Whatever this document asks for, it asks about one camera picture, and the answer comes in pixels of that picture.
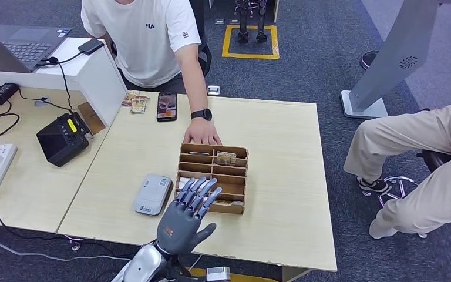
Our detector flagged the person's left hand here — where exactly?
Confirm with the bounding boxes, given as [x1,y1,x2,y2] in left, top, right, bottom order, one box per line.
[183,117,223,147]

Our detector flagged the white floor cable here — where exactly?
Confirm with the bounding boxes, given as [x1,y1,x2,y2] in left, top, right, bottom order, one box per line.
[0,233,131,262]

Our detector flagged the black round floor object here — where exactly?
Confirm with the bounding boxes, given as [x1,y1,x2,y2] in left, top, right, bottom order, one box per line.
[360,51,381,72]

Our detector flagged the black humanoid robot legs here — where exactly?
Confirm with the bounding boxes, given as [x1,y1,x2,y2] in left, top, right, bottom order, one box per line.
[235,0,269,45]

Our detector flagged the green gold room key card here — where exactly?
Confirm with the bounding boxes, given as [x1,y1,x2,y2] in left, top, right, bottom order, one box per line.
[210,199,244,207]

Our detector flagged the wooden compartment organizer box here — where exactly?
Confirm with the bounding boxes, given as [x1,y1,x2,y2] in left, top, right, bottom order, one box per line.
[173,143,250,216]

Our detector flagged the black external drive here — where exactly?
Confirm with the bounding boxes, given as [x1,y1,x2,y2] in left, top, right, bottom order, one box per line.
[78,39,106,56]

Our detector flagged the grey white card reader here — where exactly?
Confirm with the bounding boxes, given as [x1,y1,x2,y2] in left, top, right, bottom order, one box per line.
[133,174,174,217]

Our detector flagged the white cable under desk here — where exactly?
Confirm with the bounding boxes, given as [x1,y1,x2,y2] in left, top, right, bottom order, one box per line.
[186,253,204,273]

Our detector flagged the black power adapter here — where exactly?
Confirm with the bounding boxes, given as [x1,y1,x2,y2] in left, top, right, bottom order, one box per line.
[0,83,21,110]

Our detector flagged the black wristwatch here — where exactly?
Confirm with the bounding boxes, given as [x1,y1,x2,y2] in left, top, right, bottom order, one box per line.
[190,108,213,122]

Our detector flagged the black smartphone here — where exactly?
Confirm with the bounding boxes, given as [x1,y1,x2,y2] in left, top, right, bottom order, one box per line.
[156,92,178,123]

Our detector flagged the chrome base stool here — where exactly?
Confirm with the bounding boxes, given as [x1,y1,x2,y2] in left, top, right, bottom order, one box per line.
[377,149,451,239]

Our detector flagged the black terminal with yellow display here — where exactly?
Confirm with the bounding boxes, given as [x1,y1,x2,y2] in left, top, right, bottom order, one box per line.
[36,112,93,168]

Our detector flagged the grey kiosk stand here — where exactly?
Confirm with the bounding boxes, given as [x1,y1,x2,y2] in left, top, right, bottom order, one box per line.
[341,0,451,120]

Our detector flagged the person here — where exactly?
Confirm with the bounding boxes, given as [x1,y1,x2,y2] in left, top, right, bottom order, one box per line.
[80,0,223,147]
[343,100,451,240]

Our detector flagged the small gold patterned card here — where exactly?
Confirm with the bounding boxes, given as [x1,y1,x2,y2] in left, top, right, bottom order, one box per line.
[216,150,237,166]

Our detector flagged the white counter box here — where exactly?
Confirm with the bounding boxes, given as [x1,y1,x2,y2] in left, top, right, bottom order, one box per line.
[0,37,128,129]

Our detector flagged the black drive cable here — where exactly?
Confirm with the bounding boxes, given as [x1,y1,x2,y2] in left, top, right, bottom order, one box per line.
[38,49,85,113]

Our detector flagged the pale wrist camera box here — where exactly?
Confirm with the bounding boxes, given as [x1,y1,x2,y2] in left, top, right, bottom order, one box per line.
[206,266,231,282]

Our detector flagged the yellow floor tape square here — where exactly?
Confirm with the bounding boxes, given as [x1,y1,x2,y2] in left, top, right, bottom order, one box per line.
[221,25,280,61]

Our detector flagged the folded white paper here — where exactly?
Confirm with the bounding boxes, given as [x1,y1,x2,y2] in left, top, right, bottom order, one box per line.
[178,177,195,192]

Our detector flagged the brown cardboard piece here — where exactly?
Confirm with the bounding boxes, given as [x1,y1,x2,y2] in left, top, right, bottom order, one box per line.
[78,102,107,136]

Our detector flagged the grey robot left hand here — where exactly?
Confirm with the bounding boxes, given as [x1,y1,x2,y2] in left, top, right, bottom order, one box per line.
[155,176,223,257]

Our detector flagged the dark grey laptop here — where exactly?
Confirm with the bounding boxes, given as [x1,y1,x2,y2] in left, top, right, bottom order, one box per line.
[0,18,73,75]

